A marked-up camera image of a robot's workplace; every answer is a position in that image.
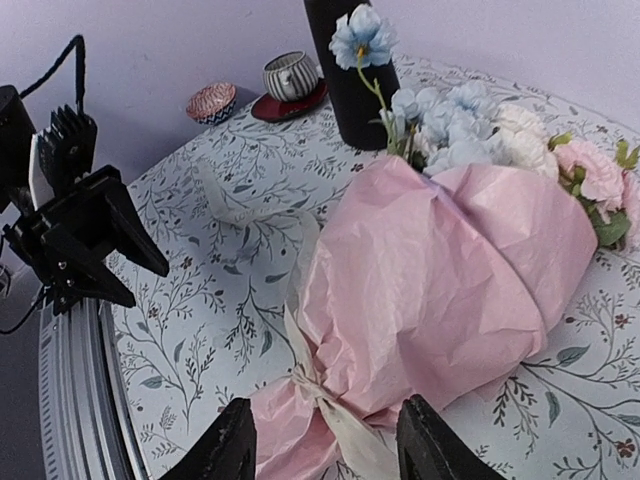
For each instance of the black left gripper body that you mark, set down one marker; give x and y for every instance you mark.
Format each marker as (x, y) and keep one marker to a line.
(80, 217)

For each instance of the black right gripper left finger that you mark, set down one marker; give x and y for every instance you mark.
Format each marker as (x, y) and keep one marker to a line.
(227, 449)

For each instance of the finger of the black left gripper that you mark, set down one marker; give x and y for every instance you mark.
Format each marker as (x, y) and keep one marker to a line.
(131, 238)
(79, 273)

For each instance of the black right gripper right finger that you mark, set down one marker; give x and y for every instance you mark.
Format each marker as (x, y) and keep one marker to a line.
(428, 449)

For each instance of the cream printed ribbon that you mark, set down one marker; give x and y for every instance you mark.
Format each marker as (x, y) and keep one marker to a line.
(301, 427)

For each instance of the pink flower bouquet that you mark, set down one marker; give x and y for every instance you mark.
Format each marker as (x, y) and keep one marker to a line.
(481, 263)

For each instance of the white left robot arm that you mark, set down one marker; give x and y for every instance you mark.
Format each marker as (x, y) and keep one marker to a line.
(17, 130)

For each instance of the black tapered vase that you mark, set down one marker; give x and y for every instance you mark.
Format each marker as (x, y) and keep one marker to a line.
(353, 44)

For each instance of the floral patterned tablecloth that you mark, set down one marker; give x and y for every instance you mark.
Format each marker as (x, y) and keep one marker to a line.
(212, 330)

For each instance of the red lacquer saucer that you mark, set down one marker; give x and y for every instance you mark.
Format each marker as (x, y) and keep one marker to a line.
(270, 110)

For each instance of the striped grey teacup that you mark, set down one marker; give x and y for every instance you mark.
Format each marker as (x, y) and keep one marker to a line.
(290, 77)

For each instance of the aluminium front rail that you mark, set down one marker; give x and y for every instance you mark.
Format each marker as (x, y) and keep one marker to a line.
(85, 421)

